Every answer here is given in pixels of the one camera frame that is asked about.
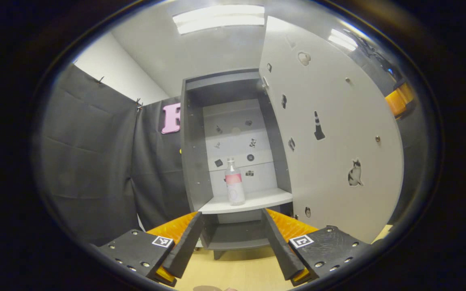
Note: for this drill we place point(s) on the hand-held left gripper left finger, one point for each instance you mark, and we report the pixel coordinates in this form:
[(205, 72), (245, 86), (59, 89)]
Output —
[(184, 246)]

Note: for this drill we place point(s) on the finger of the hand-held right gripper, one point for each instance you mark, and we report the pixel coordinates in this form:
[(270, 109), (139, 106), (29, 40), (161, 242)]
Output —
[(397, 103)]

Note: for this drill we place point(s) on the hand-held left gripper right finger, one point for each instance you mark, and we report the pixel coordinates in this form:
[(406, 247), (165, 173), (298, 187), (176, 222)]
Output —
[(281, 246)]

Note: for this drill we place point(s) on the brown round coaster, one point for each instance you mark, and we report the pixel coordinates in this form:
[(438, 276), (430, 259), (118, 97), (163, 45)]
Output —
[(206, 288)]

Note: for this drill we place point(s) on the clear bottle with pink label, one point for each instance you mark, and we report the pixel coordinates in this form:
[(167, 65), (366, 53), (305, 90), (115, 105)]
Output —
[(235, 190)]

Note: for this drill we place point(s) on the grey cabinet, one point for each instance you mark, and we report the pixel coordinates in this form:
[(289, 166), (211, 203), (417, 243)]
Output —
[(194, 169)]

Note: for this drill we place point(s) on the grey cabinet door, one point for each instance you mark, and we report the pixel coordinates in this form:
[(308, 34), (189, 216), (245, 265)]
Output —
[(330, 169)]

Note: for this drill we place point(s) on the white cabinet shelf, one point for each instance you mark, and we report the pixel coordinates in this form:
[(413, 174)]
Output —
[(257, 200)]

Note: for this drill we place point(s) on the small ceiling light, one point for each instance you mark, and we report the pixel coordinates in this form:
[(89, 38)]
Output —
[(342, 39)]

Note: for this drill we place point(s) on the black backdrop cloth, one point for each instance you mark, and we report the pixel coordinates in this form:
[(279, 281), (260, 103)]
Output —
[(95, 161)]

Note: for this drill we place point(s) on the large ceiling light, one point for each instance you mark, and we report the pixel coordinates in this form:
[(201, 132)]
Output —
[(219, 18)]

